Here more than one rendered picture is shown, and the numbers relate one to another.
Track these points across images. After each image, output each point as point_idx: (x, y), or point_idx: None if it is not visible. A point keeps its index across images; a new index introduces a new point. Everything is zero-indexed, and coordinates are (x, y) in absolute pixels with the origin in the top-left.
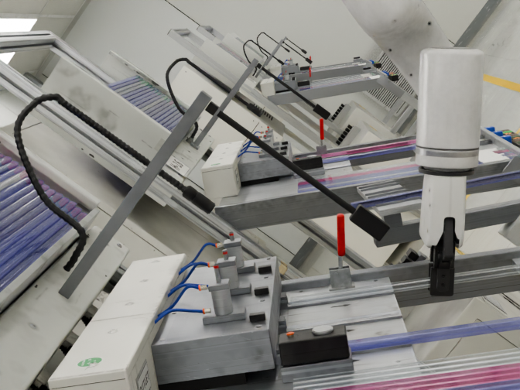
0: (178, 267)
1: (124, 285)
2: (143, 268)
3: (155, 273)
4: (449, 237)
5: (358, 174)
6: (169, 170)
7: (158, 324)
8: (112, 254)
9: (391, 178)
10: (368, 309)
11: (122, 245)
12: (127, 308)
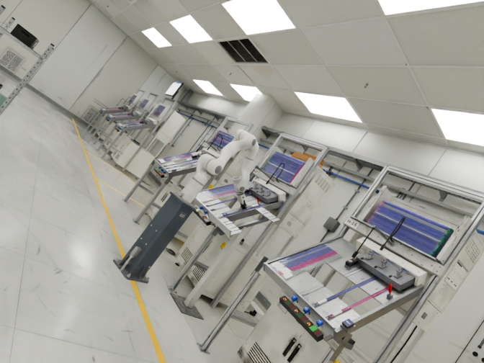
0: (274, 191)
1: (276, 188)
2: (279, 191)
3: (275, 190)
4: None
5: (319, 257)
6: (345, 218)
7: (263, 186)
8: (286, 189)
9: (299, 251)
10: (249, 202)
11: (291, 192)
12: (268, 185)
